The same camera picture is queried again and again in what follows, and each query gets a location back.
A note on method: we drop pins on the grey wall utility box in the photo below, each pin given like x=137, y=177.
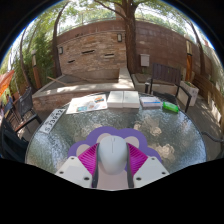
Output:
x=145, y=60

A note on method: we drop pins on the wooden slat bench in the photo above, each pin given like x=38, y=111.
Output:
x=210, y=96

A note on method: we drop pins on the purple paw-shaped mouse pad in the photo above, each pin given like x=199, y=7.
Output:
x=110, y=130

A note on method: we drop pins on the slim straight tree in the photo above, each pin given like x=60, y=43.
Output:
x=201, y=53

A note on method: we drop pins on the white licence plate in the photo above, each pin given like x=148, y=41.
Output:
x=52, y=120

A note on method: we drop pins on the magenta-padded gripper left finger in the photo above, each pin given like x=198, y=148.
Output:
x=75, y=170

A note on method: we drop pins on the black mesh chair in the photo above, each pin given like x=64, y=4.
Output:
x=26, y=103
x=11, y=143

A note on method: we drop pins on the colourful printed magazine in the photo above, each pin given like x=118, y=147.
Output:
x=86, y=104

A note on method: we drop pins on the white open book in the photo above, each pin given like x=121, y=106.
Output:
x=123, y=99

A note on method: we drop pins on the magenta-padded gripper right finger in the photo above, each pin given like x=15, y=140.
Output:
x=148, y=170

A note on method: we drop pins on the orange parasol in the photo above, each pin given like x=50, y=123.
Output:
x=6, y=81

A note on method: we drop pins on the small blue-white booklet stack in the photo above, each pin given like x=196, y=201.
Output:
x=150, y=102

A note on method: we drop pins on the black wall lamp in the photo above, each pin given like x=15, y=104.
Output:
x=119, y=37
x=60, y=50

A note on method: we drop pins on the wooden garden lamp post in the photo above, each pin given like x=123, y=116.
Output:
x=189, y=63

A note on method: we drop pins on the thick forked tree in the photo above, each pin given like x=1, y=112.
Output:
x=130, y=40

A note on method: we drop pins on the white computer mouse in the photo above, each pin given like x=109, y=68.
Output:
x=112, y=155

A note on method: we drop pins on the slim leaning tree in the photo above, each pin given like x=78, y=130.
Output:
x=55, y=50

